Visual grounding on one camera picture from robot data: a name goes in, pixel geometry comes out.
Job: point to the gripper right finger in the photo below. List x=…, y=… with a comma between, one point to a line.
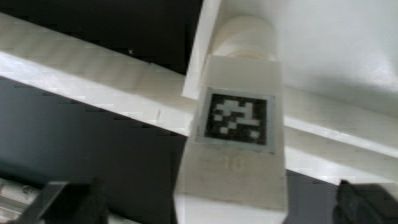
x=366, y=203

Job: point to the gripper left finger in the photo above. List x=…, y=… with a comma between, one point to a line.
x=70, y=204

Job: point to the white table leg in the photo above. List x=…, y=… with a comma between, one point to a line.
x=231, y=179

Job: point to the white square table top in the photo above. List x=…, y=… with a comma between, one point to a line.
x=336, y=46

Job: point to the white U-shaped obstacle fence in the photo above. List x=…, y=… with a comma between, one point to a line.
x=340, y=137

